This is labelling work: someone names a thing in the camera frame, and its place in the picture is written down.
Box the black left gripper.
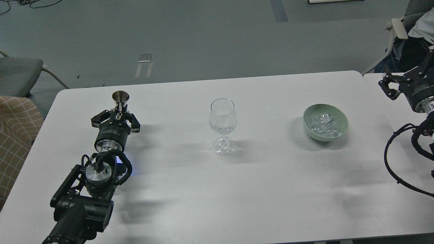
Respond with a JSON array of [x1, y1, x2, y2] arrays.
[[91, 109, 141, 153]]

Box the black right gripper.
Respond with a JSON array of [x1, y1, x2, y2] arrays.
[[378, 41, 434, 114]]

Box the steel cocktail jigger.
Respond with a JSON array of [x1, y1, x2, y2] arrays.
[[112, 90, 129, 120]]

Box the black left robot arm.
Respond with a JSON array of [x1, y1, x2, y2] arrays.
[[43, 105, 140, 244]]

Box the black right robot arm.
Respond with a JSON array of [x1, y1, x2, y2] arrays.
[[378, 41, 434, 198]]

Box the clear ice cubes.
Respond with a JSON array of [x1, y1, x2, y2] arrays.
[[307, 113, 343, 138]]

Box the clear wine glass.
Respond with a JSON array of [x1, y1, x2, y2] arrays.
[[209, 98, 237, 156]]

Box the blue denim bag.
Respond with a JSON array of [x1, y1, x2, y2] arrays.
[[374, 51, 402, 74]]

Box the seated person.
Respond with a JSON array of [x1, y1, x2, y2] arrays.
[[398, 8, 434, 72]]

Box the white office chair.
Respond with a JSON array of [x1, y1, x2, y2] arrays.
[[361, 0, 434, 75]]

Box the metal floor plate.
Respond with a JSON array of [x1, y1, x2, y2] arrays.
[[135, 54, 153, 78]]

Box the beige checkered cushion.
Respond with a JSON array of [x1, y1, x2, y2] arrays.
[[0, 96, 44, 209]]

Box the green bowl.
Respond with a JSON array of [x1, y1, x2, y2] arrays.
[[302, 104, 349, 142]]

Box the grey office chair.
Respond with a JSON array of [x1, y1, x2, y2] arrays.
[[0, 50, 70, 97]]

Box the black floor cables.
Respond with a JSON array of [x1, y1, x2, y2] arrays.
[[0, 0, 61, 14]]

